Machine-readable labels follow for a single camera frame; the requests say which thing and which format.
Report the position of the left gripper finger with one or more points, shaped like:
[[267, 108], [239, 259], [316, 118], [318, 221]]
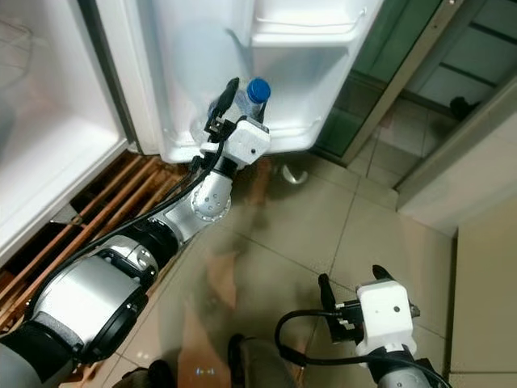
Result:
[[223, 105]]

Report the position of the clear blue-capped water bottle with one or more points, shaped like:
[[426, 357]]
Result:
[[258, 89]]

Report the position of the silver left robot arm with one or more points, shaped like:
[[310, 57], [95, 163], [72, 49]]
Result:
[[89, 299]]

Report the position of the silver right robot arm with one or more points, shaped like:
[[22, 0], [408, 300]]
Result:
[[404, 373]]

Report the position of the round silver metal object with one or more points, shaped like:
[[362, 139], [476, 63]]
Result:
[[293, 175]]

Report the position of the wooden slatted rack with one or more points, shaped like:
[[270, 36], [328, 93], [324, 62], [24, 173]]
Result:
[[105, 202]]

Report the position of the green glass sliding door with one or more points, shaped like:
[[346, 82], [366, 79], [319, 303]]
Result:
[[365, 89]]

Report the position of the small black object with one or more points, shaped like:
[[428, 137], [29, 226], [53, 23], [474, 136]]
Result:
[[464, 108]]

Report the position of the white drawer cabinet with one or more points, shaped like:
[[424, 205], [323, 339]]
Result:
[[452, 73]]

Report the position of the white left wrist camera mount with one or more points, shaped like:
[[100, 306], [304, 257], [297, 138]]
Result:
[[246, 141]]

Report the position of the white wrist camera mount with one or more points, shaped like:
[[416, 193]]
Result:
[[386, 317], [246, 141]]

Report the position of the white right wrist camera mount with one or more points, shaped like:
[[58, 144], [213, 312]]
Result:
[[386, 317]]

